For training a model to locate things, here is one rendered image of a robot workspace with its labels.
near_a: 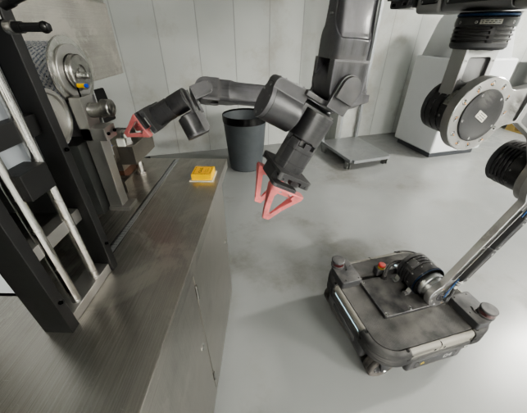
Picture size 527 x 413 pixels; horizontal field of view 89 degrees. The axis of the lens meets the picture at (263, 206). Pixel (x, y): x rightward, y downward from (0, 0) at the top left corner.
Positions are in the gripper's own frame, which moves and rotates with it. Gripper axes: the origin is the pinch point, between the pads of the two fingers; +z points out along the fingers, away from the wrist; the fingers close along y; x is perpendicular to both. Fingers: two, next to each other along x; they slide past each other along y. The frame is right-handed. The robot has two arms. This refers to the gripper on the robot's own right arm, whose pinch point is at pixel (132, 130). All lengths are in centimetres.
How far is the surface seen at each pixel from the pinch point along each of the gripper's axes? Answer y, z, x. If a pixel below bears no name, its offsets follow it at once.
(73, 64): -9.3, -4.2, 17.7
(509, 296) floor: 38, -113, -181
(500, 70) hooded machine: 261, -246, -138
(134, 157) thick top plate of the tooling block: 3.1, 7.7, -6.9
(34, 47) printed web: -10.9, -0.2, 23.6
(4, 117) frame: -38.9, -9.8, 10.4
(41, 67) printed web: -13.4, -0.1, 19.5
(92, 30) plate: 63, 25, 41
